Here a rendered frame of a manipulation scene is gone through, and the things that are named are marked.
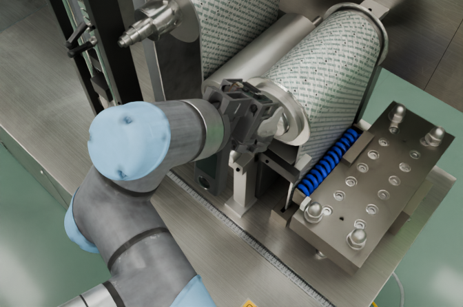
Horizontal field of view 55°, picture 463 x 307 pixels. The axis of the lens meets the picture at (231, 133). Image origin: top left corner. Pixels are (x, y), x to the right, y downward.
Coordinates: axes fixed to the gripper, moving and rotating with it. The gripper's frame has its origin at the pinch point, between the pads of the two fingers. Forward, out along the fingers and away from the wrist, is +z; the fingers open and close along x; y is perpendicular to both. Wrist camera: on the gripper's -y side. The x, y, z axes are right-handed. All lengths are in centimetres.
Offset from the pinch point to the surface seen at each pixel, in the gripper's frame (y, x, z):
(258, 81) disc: 5.4, 5.3, 1.3
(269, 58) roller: 7.1, 11.1, 14.2
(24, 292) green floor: -133, 72, 39
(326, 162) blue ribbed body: -8.0, -6.9, 25.6
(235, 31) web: 8.6, 19.0, 11.5
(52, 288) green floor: -127, 64, 45
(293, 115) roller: 3.9, -2.9, 1.4
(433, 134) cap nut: 6.5, -20.7, 40.4
